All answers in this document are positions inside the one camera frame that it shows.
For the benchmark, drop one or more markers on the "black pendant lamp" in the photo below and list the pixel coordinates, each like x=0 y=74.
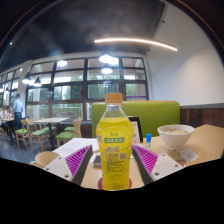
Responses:
x=37 y=82
x=26 y=80

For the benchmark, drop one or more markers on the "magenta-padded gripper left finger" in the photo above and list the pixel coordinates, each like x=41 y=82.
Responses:
x=59 y=166

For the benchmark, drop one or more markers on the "round glowing pendant lamp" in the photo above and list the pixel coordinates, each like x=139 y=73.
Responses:
x=106 y=58

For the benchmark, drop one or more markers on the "yellow drink bottle orange cap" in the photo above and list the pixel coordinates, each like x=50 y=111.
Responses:
x=115 y=146

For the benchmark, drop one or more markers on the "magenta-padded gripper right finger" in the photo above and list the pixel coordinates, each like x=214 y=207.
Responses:
x=165 y=165

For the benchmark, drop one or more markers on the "black-framed window wall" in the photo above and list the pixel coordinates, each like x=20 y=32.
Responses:
x=83 y=78

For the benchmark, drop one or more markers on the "curved linear ceiling light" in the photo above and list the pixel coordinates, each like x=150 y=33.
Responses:
x=133 y=40

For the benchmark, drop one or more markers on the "white paper napkin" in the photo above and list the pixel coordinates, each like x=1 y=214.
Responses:
x=188 y=155

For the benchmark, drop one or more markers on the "white bowl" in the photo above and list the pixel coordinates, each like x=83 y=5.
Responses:
x=175 y=136

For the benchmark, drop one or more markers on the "wooden chairs with green seats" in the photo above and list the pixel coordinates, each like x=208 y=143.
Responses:
x=38 y=132

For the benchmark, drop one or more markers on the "small dark phone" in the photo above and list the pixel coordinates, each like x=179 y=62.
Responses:
x=97 y=160

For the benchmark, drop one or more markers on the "person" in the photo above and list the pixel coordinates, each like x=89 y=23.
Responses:
x=5 y=116
x=18 y=108

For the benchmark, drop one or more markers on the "green upholstered bench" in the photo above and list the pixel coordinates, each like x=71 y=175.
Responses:
x=153 y=115

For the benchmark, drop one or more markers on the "light wooden dining table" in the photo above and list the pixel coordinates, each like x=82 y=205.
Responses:
x=51 y=120

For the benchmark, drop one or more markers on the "small blue-capped white bottle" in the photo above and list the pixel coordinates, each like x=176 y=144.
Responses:
x=148 y=140

